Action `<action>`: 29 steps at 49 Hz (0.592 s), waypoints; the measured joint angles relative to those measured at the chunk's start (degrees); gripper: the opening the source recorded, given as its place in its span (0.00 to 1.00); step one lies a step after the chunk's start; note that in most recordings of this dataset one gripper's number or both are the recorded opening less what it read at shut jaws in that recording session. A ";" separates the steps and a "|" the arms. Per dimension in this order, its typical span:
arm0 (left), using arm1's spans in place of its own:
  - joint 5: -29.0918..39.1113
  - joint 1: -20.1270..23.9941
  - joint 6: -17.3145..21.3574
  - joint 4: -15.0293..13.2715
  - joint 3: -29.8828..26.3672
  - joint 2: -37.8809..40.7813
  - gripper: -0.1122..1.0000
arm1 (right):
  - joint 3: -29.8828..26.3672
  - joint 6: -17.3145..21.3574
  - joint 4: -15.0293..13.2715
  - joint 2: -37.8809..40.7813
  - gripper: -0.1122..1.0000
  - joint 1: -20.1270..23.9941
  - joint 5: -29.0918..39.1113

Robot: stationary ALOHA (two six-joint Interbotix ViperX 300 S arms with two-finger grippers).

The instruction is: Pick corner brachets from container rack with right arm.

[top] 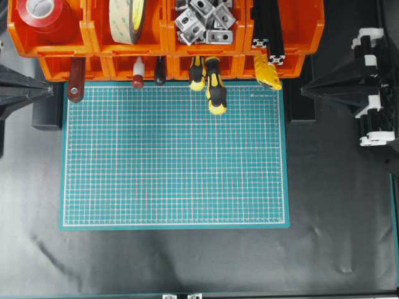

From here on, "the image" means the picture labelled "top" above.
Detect large yellow black screwdriver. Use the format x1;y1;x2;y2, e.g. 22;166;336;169
205;56;227;115

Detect dark handle tool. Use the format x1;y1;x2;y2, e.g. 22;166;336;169
154;56;166;86

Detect orange upper bin far left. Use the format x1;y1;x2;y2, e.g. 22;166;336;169
7;1;93;57

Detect silver corner bracket front right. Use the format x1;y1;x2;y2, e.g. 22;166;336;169
205;29;234;45

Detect orange upper bin profiles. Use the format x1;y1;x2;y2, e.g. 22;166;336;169
278;0;325;55

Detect orange bin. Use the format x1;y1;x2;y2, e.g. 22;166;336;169
7;1;93;57
39;56;110;82

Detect silver corner bracket front left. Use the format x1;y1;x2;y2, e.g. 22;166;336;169
177;26;206;45

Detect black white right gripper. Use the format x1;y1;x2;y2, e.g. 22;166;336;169
300;27;399;175

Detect black rack base block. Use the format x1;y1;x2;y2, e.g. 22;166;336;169
283;56;316;123
32;83;64;131

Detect black aluminium profile upper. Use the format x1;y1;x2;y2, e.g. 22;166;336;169
251;1;269;49

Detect orange upper bin brackets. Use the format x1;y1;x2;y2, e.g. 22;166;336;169
166;0;247;57

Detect green cutting mat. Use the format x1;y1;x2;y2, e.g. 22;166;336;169
59;81;289;230

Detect silver corner bracket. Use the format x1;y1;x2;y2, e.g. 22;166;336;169
205;29;234;45
175;8;200;31
189;0;216;19
177;26;206;45
212;2;236;30

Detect small yellow black screwdriver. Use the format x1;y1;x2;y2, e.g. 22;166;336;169
189;56;206;91

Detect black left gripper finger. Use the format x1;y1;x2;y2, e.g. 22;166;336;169
1;64;54;120

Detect black rack base block right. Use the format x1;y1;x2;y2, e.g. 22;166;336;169
283;56;316;123

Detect orange lower bin knife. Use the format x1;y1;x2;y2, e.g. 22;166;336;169
238;54;306;79

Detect beige double-sided tape roll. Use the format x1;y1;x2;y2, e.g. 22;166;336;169
108;0;146;44

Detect orange lower bin screwdrivers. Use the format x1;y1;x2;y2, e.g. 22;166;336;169
171;55;241;80

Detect black rack base block left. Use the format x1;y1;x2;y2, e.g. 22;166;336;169
32;83;64;131

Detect orange lower bin far left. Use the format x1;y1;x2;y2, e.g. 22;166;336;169
39;56;110;82

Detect brown wooden handle tool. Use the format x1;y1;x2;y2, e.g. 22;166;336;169
67;57;86;103

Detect black aluminium profile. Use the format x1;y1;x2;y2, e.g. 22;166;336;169
251;1;269;49
265;1;286;65

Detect orange upper bin tape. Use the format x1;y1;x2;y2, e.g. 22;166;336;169
87;1;168;57

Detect black aluminium profile lower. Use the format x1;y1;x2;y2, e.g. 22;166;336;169
265;1;286;65

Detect silver bracket at bottom edge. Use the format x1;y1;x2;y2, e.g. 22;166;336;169
162;294;177;299

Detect silver corner bracket centre right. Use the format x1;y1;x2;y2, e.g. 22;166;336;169
212;2;236;30

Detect silver corner bracket top centre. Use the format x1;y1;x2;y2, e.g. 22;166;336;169
189;0;216;19

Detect silver corner bracket middle left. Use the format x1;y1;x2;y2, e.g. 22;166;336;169
175;8;200;31

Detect red tape roll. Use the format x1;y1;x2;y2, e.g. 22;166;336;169
16;0;79;44

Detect orange lower bin bottles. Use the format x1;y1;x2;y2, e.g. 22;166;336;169
105;55;173;81

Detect yellow utility knife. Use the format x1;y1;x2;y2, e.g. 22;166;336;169
254;55;282;90

